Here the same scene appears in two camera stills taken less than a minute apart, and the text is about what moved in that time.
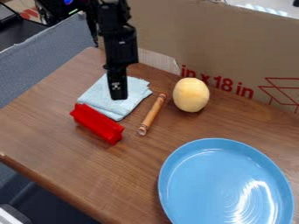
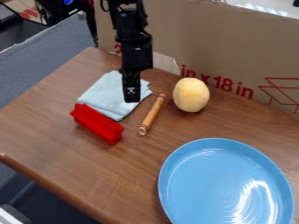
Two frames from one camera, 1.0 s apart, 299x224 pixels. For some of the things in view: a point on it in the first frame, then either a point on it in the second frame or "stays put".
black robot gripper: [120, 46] → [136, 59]
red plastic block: [98, 124] stays put
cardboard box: [239, 48] stays put
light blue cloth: [98, 101] stays put
